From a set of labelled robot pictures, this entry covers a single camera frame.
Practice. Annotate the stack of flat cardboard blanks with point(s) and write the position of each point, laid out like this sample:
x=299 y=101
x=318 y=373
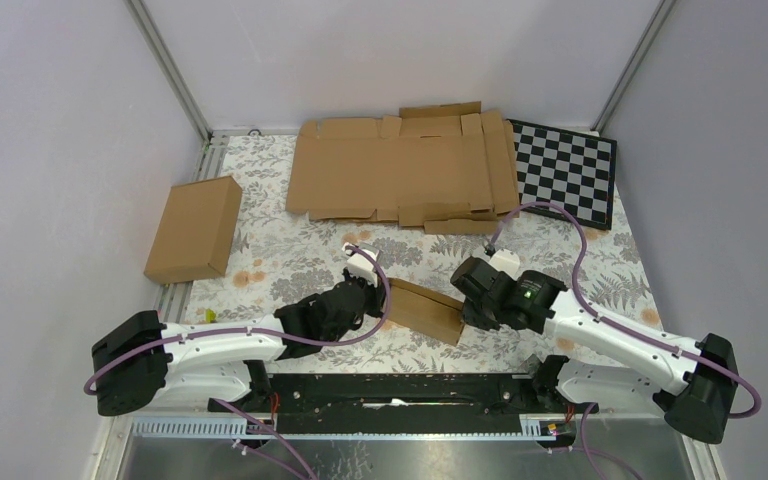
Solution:
x=444 y=169

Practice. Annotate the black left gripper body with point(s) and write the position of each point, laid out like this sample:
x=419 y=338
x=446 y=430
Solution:
x=371 y=308

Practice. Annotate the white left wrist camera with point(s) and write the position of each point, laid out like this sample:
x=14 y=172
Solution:
x=359 y=266

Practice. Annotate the aluminium frame post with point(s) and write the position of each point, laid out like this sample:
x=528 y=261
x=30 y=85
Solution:
x=163 y=56
x=661 y=14

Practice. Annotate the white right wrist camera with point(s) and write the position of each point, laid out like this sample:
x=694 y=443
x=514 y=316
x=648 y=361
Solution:
x=503 y=260

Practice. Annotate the left aluminium frame post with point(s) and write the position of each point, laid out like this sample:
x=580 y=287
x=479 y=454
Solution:
x=163 y=56

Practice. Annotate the folded brown cardboard box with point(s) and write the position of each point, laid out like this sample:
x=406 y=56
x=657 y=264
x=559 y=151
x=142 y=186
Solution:
x=195 y=234

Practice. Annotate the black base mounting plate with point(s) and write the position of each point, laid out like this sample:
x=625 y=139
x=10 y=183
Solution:
x=468 y=404

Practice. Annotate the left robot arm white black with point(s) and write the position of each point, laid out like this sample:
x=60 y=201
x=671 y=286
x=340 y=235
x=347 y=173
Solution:
x=144 y=362

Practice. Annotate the right aluminium frame post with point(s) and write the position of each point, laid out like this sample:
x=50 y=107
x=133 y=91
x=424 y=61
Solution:
x=661 y=14

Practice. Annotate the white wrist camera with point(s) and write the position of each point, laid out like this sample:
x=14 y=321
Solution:
x=503 y=260
x=359 y=266

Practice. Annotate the black white checkerboard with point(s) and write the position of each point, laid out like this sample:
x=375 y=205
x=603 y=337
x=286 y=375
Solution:
x=573 y=170

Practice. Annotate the floral patterned table mat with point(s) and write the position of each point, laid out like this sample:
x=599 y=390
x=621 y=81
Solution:
x=278 y=258

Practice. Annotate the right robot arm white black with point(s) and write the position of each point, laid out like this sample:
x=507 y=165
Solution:
x=690 y=382

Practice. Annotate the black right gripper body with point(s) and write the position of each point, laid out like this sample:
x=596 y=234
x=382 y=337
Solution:
x=480 y=314

